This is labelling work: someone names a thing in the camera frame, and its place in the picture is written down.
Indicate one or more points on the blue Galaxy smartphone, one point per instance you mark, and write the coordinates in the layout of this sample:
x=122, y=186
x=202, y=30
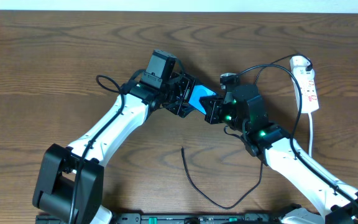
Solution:
x=198, y=92

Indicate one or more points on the white USB charger plug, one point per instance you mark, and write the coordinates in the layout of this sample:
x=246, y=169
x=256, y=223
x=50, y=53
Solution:
x=301, y=68

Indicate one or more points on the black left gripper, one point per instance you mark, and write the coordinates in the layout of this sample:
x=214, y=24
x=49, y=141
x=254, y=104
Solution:
x=183, y=95

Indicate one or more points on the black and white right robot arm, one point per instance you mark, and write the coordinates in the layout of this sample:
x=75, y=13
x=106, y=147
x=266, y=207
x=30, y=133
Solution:
x=242, y=109

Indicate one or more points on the white power strip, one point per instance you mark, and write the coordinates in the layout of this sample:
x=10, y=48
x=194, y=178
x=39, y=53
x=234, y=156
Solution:
x=308, y=93

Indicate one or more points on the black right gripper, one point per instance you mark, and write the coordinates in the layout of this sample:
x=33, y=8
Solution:
x=214, y=109

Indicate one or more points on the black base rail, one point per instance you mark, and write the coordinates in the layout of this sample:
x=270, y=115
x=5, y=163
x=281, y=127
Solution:
x=135, y=218

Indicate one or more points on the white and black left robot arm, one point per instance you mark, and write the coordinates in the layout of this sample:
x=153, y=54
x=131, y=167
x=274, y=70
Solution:
x=70, y=182

